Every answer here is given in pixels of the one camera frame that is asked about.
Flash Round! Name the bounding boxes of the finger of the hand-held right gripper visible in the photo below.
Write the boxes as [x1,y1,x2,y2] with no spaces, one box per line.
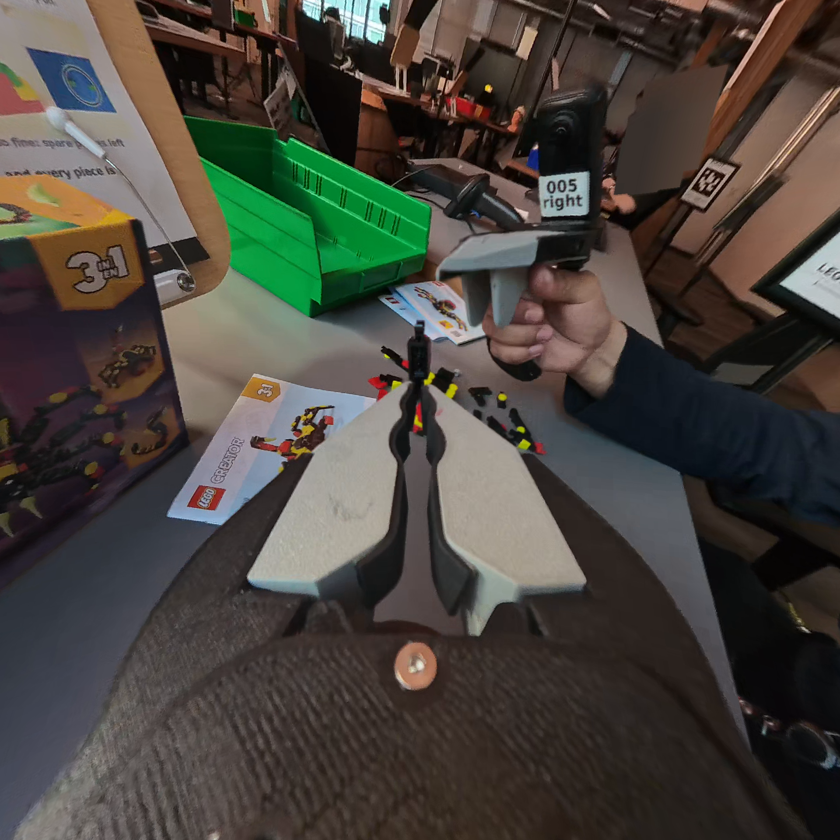
[437,231,542,290]

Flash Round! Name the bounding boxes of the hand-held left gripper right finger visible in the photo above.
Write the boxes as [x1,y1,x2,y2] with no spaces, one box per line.
[420,392,589,636]

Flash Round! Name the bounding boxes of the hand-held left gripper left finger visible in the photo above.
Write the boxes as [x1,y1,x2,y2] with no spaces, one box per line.
[247,386,418,610]

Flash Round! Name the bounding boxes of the pile of lego pieces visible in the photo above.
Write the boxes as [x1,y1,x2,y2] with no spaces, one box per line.
[368,344,546,455]

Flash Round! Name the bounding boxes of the small black red lego subassembly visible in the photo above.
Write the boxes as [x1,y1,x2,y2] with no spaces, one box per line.
[405,319,434,437]

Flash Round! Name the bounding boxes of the person's right forearm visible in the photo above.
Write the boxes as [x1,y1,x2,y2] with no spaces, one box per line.
[565,326,840,526]

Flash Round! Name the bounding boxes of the purple lego set box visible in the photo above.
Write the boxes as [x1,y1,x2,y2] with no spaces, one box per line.
[0,175,189,585]

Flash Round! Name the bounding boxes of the person's right hand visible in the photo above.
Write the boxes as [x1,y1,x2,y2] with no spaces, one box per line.
[486,267,630,395]

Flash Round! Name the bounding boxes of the black barcode scanner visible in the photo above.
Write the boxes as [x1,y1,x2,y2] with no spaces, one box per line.
[394,164,526,232]

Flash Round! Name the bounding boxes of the closed instruction booklet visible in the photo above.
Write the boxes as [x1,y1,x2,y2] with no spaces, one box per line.
[380,279,487,347]

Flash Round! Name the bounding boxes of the open spider instruction booklet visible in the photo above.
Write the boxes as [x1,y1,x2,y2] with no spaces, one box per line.
[167,374,376,526]

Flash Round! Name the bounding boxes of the small marker sign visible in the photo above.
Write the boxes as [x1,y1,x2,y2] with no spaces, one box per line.
[680,158,740,212]

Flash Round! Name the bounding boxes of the green plastic bin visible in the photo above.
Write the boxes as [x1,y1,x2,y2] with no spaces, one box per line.
[184,116,433,317]

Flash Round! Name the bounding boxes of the framed marker sign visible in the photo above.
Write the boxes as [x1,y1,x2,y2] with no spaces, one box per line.
[751,210,840,332]

